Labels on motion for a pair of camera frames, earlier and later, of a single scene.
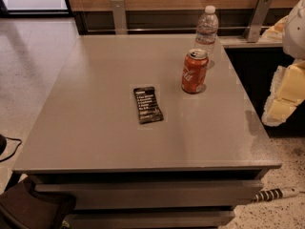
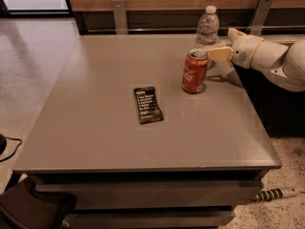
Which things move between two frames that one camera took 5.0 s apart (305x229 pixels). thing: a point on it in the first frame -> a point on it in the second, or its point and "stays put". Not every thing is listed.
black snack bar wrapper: [147, 105] stays put
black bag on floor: [21, 207] stays put
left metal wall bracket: [119, 16] stays put
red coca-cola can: [193, 79] stays put
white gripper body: [295, 32] -> [245, 51]
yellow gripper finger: [276, 31] -> [233, 33]
